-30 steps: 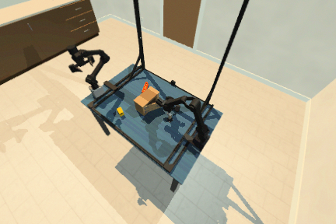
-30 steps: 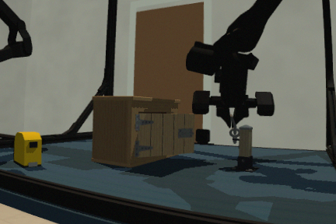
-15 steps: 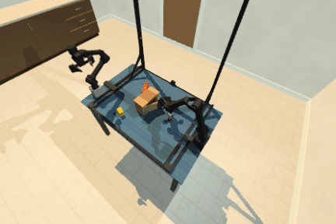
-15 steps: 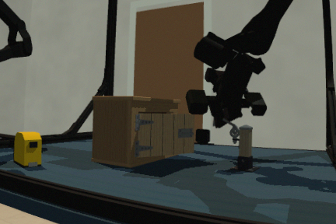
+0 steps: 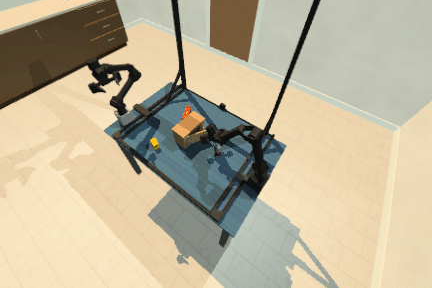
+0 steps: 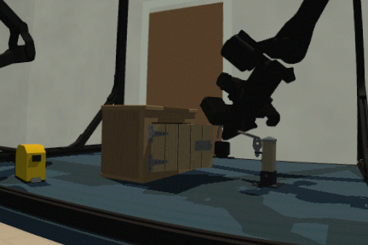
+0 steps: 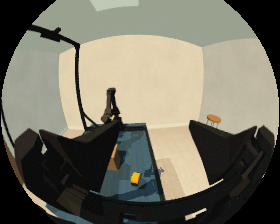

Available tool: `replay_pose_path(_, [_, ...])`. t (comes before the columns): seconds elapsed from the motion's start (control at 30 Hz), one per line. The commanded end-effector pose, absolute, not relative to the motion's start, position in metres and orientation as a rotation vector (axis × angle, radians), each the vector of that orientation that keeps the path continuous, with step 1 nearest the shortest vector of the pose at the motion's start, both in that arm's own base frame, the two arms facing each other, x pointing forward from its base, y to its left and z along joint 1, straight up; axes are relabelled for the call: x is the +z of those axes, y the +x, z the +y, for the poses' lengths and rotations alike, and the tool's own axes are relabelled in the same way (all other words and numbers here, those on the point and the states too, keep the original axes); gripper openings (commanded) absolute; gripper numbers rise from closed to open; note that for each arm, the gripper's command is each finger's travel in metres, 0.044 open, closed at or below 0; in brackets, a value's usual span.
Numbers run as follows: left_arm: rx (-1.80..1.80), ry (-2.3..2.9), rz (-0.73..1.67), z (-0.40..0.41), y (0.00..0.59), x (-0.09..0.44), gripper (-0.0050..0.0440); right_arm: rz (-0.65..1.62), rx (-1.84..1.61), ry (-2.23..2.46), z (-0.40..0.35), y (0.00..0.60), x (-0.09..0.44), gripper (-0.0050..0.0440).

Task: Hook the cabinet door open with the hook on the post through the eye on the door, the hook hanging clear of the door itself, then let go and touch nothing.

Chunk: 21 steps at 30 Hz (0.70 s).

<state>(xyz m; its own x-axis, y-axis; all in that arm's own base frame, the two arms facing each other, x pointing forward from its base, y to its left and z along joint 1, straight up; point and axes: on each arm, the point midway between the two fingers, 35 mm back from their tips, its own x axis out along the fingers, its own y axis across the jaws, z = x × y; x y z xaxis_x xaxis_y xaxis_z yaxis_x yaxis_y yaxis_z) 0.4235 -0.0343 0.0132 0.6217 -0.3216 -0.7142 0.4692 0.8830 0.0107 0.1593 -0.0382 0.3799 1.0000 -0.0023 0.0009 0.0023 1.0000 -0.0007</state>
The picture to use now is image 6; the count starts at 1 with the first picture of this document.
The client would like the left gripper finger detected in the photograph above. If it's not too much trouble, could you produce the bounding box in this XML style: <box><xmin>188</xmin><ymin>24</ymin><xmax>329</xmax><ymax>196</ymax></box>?
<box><xmin>221</xmin><ymin>122</ymin><xmax>242</xmax><ymax>140</ymax></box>
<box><xmin>226</xmin><ymin>119</ymin><xmax>257</xmax><ymax>140</ymax></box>

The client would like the brown wooden cabinet with door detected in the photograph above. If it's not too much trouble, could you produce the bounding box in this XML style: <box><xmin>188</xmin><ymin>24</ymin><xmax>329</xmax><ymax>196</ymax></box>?
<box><xmin>100</xmin><ymin>105</ymin><xmax>213</xmax><ymax>184</ymax></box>

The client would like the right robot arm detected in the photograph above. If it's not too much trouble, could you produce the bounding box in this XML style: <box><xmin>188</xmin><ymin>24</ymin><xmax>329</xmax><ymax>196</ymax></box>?
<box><xmin>0</xmin><ymin>0</ymin><xmax>36</xmax><ymax>68</ymax></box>

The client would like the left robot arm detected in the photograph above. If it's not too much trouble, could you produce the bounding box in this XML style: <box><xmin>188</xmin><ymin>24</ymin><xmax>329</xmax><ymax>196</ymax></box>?
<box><xmin>216</xmin><ymin>0</ymin><xmax>329</xmax><ymax>100</ymax></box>

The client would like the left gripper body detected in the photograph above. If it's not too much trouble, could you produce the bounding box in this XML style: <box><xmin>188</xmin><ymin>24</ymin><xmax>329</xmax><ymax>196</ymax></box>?
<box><xmin>200</xmin><ymin>79</ymin><xmax>280</xmax><ymax>127</ymax></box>

